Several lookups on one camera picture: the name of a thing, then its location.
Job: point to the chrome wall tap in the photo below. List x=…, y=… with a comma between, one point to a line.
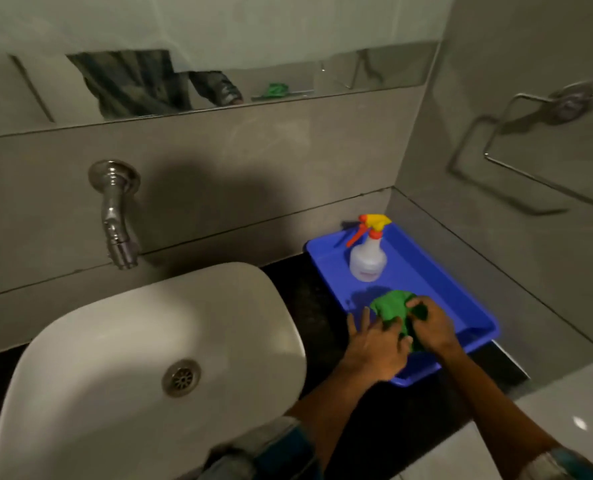
x=115, y=209

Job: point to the white spray bottle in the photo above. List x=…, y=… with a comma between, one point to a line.
x=368, y=257

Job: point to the person's right hand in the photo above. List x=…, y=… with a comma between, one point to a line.
x=434, y=327

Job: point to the metal sink drain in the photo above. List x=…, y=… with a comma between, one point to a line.
x=181, y=378

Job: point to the person's right fingers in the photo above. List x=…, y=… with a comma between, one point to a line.
x=417, y=307

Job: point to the person's left thumb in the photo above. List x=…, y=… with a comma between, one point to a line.
x=405, y=339

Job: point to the white ceramic sink basin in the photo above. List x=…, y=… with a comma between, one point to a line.
x=146, y=379

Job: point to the blue plastic tray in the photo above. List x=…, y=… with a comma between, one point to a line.
x=416, y=289

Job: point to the person's left hand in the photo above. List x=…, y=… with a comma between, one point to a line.
x=376, y=349

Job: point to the wall mirror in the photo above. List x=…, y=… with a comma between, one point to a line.
x=201, y=54

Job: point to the green cleaning cloth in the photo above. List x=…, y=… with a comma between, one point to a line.
x=395, y=309

